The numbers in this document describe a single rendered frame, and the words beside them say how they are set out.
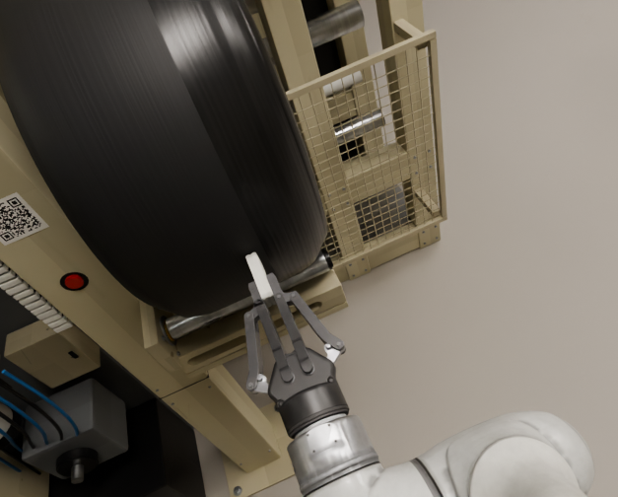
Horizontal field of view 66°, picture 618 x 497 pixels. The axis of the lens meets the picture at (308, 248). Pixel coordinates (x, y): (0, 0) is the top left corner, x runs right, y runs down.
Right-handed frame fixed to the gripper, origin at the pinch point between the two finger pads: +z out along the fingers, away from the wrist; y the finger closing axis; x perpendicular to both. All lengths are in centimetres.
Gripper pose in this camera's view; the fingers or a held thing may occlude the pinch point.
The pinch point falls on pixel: (261, 279)
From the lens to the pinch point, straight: 64.2
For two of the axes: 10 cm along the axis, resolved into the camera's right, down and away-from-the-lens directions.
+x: 1.7, 4.6, 8.7
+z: -3.8, -7.9, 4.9
